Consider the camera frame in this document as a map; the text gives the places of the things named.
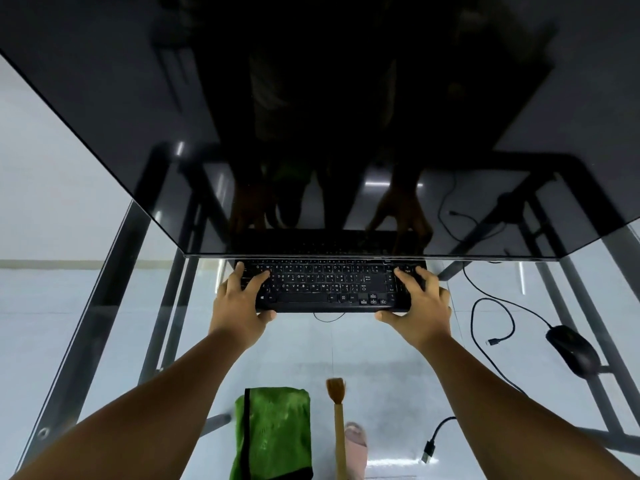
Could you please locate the person's left hand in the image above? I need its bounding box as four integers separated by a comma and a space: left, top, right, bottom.
209, 262, 278, 352

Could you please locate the person's right hand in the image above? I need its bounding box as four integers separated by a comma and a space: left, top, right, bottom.
374, 267, 454, 352

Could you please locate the black computer keyboard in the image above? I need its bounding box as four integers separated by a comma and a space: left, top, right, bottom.
233, 258, 429, 314

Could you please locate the person's right forearm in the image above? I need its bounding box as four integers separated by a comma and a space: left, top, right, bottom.
414, 326, 639, 480

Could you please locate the person's left forearm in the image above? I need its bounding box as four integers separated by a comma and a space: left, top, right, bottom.
10, 329, 253, 480

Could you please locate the green cloth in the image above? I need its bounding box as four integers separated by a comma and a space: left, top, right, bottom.
229, 387, 314, 480

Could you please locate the pink slipper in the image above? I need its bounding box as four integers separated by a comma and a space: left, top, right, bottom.
344, 422, 369, 480

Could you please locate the black computer mouse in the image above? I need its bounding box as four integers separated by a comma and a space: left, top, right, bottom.
545, 325, 602, 379

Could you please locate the large black monitor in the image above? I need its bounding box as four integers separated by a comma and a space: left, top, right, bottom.
0, 0, 640, 261

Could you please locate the black mouse cable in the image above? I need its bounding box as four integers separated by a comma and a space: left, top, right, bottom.
462, 262, 554, 329

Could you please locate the wooden handled brush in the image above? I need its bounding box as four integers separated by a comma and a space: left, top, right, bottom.
325, 378, 349, 480

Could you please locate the black usb cable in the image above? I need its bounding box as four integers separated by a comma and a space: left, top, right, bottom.
421, 298, 527, 465

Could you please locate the grey metal table frame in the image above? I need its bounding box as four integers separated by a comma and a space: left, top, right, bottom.
19, 192, 640, 473

